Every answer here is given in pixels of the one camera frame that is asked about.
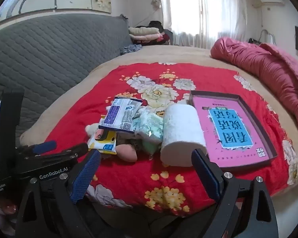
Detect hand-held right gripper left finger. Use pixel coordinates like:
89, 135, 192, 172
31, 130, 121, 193
15, 149, 102, 238

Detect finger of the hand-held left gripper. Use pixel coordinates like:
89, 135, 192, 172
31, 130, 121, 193
16, 140, 57, 155
43, 143, 89, 158

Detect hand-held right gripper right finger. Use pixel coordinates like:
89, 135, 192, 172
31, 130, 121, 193
191, 148, 280, 238

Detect yellow packet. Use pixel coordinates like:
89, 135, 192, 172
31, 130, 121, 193
88, 129, 117, 155

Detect pink box lid tray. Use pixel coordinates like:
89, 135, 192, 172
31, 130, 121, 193
189, 90, 279, 171

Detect pink makeup sponge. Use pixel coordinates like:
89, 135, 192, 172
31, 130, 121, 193
115, 142, 137, 163

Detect white toilet paper roll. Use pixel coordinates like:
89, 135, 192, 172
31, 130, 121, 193
160, 104, 208, 167

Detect blue and white packet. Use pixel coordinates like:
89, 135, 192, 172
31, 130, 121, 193
99, 97, 143, 132

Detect green sponge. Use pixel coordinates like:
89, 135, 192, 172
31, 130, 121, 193
141, 139, 162, 155

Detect green tissue pack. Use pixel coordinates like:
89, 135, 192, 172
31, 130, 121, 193
134, 107, 164, 144

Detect person's left hand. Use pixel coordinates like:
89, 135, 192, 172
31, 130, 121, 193
0, 198, 18, 226

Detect cream teddy bear purple dress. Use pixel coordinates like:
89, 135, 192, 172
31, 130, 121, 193
85, 124, 100, 138

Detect red floral blanket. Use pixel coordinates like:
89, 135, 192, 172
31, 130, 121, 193
43, 63, 298, 216

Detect pink book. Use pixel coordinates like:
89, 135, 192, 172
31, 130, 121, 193
193, 97, 270, 163

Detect grey quilted headboard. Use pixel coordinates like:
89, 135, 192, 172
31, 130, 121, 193
0, 13, 133, 142

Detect blue patterned cloth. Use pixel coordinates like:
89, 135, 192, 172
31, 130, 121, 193
120, 44, 142, 55

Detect pink quilt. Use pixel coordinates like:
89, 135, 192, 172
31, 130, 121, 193
211, 37, 298, 140

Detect beige bed sheet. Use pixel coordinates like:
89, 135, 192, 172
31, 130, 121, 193
20, 45, 298, 154

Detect stack of folded clothes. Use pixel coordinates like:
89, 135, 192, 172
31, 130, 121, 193
128, 26, 164, 45

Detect dark red clothes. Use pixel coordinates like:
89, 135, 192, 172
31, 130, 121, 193
161, 30, 173, 45

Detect white sheer curtain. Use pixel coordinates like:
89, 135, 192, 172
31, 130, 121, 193
150, 0, 247, 49

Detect white cable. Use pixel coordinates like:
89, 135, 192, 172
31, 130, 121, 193
260, 29, 276, 44

